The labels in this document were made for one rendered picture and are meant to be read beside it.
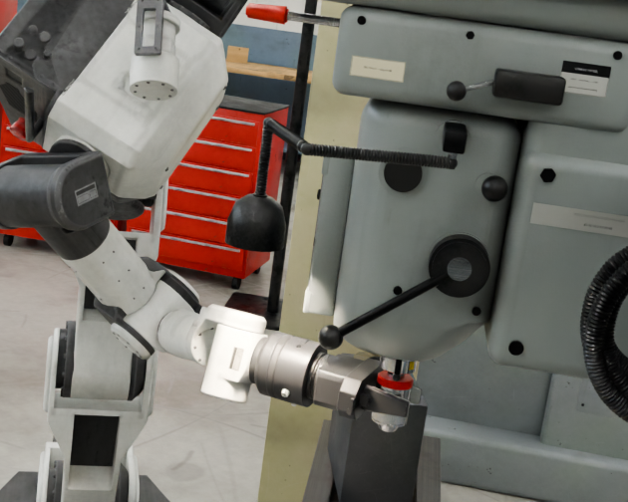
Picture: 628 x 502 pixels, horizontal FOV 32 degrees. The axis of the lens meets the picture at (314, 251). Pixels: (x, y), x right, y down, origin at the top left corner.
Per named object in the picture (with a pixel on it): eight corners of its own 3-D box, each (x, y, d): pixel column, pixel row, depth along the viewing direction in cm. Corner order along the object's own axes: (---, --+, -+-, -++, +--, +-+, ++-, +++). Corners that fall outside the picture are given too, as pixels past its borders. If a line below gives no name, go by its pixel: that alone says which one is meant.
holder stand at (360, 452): (338, 505, 181) (355, 391, 176) (326, 447, 202) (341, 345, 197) (411, 511, 182) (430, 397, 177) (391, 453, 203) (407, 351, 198)
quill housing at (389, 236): (323, 361, 133) (360, 97, 125) (338, 312, 153) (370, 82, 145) (480, 385, 132) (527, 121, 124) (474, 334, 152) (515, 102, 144)
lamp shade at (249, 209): (219, 234, 137) (225, 185, 136) (275, 237, 139) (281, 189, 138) (231, 250, 131) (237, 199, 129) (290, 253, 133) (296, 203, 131)
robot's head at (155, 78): (126, 105, 156) (131, 77, 147) (130, 39, 159) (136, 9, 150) (172, 110, 157) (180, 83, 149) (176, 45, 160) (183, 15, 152)
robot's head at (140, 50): (138, 79, 156) (124, 53, 148) (142, 24, 158) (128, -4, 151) (182, 77, 155) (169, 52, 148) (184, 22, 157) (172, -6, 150)
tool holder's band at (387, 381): (420, 386, 144) (421, 379, 144) (395, 391, 141) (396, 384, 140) (394, 374, 147) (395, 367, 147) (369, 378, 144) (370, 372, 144)
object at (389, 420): (414, 423, 145) (420, 386, 144) (389, 429, 142) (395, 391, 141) (388, 410, 148) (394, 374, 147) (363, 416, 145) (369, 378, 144)
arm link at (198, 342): (233, 310, 148) (195, 299, 160) (216, 376, 147) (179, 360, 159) (275, 321, 151) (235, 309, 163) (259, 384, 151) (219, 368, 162)
